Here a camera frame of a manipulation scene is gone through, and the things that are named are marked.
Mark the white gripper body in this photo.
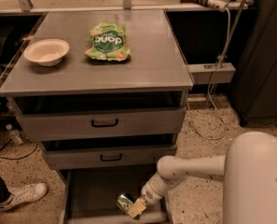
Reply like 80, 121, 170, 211
141, 184, 163, 205

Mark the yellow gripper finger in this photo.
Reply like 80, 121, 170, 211
128, 197, 147, 219

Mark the green soda can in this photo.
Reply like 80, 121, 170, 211
117, 192, 135, 213

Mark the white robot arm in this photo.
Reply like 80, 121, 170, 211
129, 132, 277, 224

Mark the bottom grey open drawer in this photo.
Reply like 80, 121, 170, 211
59, 164, 171, 224

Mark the middle grey drawer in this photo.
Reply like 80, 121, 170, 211
43, 145, 176, 170

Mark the grey drawer cabinet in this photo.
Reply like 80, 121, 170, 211
0, 8, 194, 224

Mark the top grey drawer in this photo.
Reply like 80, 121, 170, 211
17, 107, 186, 141

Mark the white sneaker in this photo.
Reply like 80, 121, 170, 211
0, 183, 48, 211

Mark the plastic bottle on floor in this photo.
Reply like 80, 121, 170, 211
6, 124, 23, 145

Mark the dark cabinet on right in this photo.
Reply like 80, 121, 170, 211
229, 0, 277, 126

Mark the green snack bag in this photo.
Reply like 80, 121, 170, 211
84, 21, 132, 62

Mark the white paper bowl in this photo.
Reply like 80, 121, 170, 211
23, 39, 70, 67

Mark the grey side bracket shelf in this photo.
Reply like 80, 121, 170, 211
187, 63, 235, 85

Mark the white cable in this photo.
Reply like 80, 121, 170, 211
186, 7, 232, 141

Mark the black cable on floor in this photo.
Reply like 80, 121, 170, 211
0, 131, 39, 161

